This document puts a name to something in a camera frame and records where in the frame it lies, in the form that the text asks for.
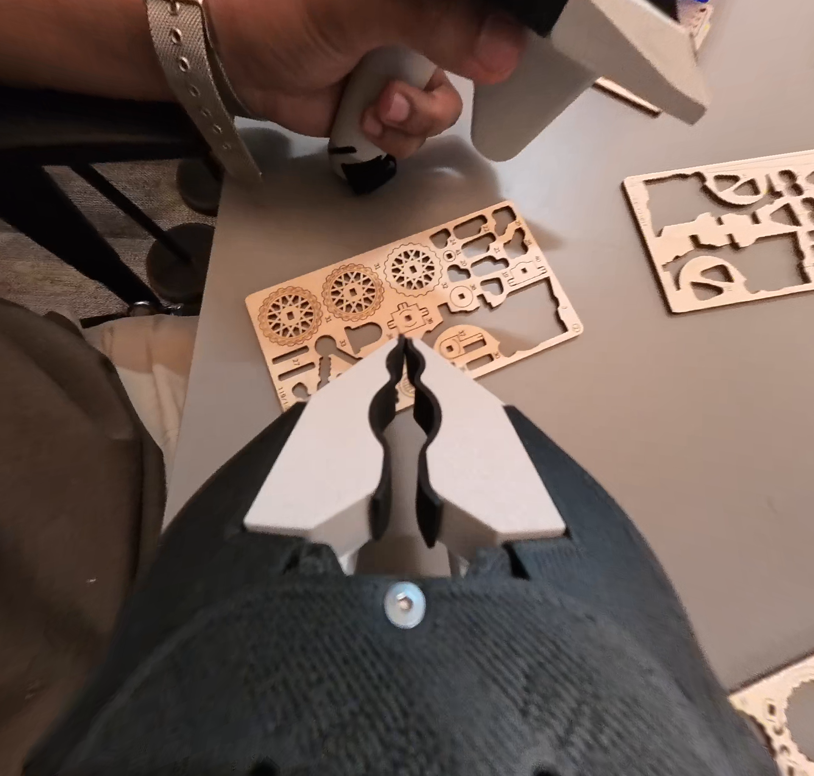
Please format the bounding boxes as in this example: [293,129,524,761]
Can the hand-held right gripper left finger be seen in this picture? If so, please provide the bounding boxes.
[242,336,403,575]

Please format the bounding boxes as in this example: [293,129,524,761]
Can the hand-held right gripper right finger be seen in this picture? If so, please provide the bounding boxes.
[404,336,568,575]

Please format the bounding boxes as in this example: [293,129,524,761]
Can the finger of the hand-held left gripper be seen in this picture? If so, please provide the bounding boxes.
[551,0,709,126]
[471,36,602,162]

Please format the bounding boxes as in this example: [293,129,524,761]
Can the wooden sheet with gear wheels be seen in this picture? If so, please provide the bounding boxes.
[245,200,585,412]

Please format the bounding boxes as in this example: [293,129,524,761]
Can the grey desk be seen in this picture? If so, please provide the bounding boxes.
[162,0,814,701]

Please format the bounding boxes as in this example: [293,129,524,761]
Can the person's left hand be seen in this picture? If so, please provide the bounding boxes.
[209,0,530,158]

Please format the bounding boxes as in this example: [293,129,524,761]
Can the stacked uncut wooden sheets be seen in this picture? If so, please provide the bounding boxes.
[594,3,714,118]

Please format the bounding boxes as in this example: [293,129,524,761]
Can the cream cloth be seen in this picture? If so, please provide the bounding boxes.
[79,315,199,472]

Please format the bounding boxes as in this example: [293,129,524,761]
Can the emptied wooden cut-out sheet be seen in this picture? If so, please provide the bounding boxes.
[622,149,814,316]

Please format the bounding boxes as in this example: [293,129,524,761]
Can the person's olive clothing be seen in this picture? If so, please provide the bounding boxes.
[0,299,167,776]

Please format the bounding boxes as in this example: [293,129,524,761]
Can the black wheeled chair base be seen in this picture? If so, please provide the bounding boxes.
[0,86,223,319]

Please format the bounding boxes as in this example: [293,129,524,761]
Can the wooden sheet with round holes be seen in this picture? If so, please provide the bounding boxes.
[728,662,814,776]

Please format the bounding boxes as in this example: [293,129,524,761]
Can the beige mesh watch strap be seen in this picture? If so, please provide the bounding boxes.
[141,0,265,184]

